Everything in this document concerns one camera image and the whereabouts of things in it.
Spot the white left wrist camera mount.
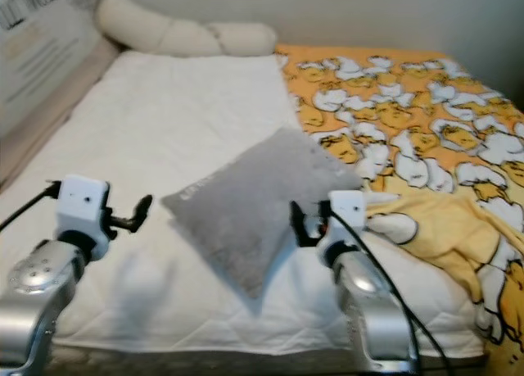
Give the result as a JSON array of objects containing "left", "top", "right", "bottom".
[{"left": 55, "top": 174, "right": 112, "bottom": 240}]

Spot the grey bed base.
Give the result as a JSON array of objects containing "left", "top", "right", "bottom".
[{"left": 47, "top": 342, "right": 494, "bottom": 376}]

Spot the yellow egg cartoon blanket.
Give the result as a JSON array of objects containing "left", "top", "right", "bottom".
[{"left": 276, "top": 42, "right": 524, "bottom": 376}]

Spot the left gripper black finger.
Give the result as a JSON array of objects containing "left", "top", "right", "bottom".
[{"left": 129, "top": 193, "right": 155, "bottom": 231}]

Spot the grey printed headboard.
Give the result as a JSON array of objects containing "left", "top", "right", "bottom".
[{"left": 0, "top": 0, "right": 109, "bottom": 141}]

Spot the long cream bolster pillow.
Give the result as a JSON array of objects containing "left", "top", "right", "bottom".
[{"left": 93, "top": 0, "right": 278, "bottom": 60}]

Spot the grey plush pillow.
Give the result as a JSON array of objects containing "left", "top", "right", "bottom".
[{"left": 159, "top": 127, "right": 364, "bottom": 300}]

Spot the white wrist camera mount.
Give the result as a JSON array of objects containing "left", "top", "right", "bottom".
[
  {"left": 327, "top": 189, "right": 369, "bottom": 252},
  {"left": 55, "top": 174, "right": 112, "bottom": 240}
]

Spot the white quilted mattress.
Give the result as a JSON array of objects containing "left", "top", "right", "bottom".
[{"left": 0, "top": 49, "right": 490, "bottom": 362}]

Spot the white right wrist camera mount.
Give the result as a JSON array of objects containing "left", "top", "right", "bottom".
[{"left": 327, "top": 189, "right": 369, "bottom": 252}]

